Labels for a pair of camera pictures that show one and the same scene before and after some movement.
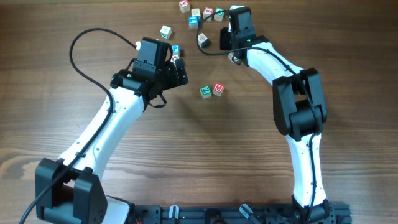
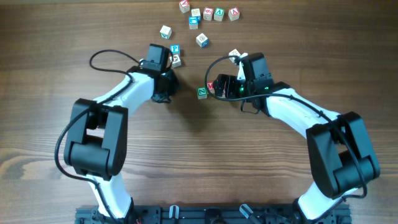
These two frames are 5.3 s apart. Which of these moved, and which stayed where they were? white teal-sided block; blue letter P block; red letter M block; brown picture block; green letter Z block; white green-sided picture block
Moved: green letter Z block; red letter M block
Stayed: white green-sided picture block; brown picture block; blue letter P block; white teal-sided block
